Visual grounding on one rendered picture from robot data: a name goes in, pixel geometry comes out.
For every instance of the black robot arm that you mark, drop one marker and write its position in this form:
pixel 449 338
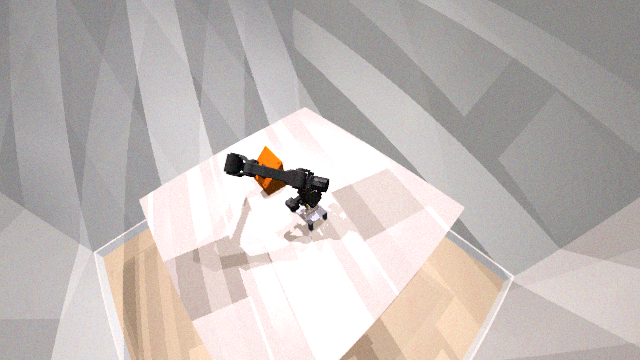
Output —
pixel 298 178

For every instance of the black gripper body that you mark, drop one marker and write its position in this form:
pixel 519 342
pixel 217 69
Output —
pixel 292 204

